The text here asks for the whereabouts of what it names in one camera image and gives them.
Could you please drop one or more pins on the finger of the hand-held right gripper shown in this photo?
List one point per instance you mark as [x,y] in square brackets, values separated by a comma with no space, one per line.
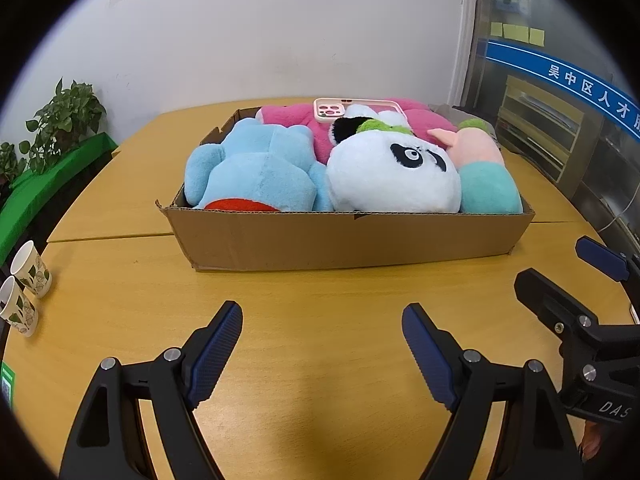
[602,257]
[550,305]

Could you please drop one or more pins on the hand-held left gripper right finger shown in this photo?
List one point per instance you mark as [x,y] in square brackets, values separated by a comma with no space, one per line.
[425,355]

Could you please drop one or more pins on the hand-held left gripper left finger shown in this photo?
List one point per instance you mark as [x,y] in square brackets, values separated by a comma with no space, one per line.
[215,355]

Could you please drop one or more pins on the cardboard box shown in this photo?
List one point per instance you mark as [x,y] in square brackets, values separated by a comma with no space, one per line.
[350,240]

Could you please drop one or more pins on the small pink and teal doll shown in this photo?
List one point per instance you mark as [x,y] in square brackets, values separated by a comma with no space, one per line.
[485,180]

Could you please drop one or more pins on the panda plush toy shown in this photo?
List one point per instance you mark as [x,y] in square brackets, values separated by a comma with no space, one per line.
[380,180]

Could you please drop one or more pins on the wooden desktop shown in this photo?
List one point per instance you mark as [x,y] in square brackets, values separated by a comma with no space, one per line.
[320,310]

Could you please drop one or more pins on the person's right hand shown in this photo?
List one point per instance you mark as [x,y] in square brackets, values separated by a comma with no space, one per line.
[591,440]

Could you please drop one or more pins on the wooden shelf behind glass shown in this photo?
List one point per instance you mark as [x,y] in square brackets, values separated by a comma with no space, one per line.
[540,125]

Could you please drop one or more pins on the blue window banner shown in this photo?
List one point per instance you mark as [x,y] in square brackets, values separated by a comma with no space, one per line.
[550,70]

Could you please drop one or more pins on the blue plush toy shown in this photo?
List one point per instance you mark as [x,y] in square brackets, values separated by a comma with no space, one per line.
[260,165]

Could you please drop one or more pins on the leaf print paper cup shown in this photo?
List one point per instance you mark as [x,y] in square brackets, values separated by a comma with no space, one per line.
[20,310]
[32,270]

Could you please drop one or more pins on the green sticker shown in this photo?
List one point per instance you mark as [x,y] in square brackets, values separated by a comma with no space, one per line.
[6,385]

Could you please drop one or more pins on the yellow sticky note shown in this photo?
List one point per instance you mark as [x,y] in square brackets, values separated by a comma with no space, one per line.
[496,29]
[536,36]
[516,32]

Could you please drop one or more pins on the green planter cover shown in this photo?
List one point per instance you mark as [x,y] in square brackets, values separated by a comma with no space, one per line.
[45,180]

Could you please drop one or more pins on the pink plush toy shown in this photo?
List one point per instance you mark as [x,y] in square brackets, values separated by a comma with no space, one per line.
[290,115]

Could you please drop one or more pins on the pink phone case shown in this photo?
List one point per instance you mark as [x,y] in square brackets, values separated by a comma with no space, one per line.
[327,110]

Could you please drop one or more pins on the green potted plant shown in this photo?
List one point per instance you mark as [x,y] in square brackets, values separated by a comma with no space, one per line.
[65,115]

